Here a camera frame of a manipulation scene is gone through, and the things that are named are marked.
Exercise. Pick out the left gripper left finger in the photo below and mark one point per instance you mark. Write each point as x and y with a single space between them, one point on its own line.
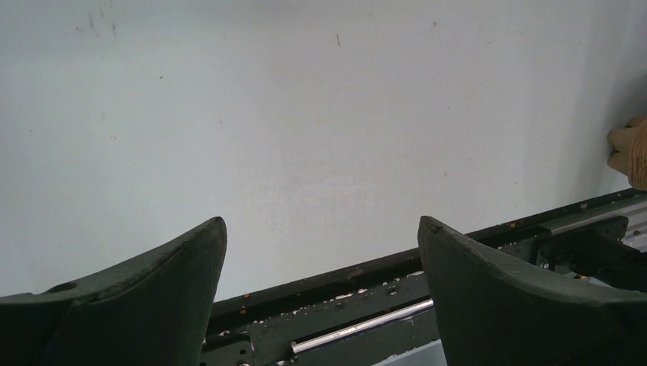
152 309

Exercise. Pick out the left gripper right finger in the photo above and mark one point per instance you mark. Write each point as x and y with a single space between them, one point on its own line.
495 309

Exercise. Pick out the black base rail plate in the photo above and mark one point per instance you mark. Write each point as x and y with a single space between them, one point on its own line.
381 311

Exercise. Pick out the brown pulp cup carrier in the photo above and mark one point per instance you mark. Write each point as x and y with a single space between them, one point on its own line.
629 152

